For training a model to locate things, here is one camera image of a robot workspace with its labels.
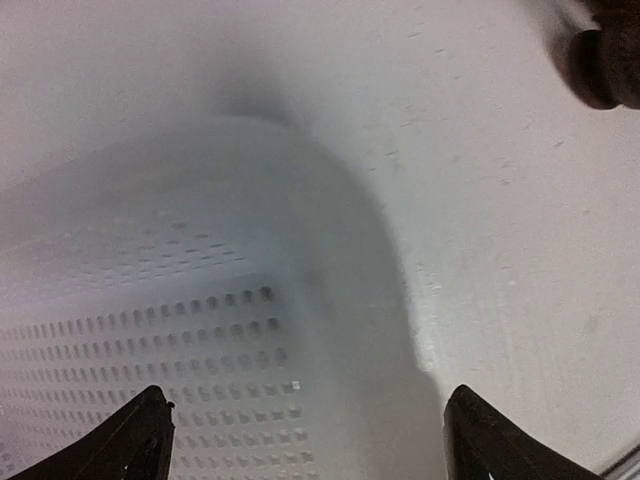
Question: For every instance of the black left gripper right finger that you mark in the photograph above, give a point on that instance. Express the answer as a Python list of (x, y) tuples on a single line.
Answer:
[(482, 443)]

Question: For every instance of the black ribbed hard suitcase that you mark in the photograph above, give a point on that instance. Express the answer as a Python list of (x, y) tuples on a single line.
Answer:
[(595, 47)]

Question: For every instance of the white perforated plastic basket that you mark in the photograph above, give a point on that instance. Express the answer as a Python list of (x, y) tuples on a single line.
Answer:
[(243, 270)]

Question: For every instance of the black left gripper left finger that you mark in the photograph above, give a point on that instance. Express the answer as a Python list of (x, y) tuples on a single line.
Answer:
[(134, 442)]

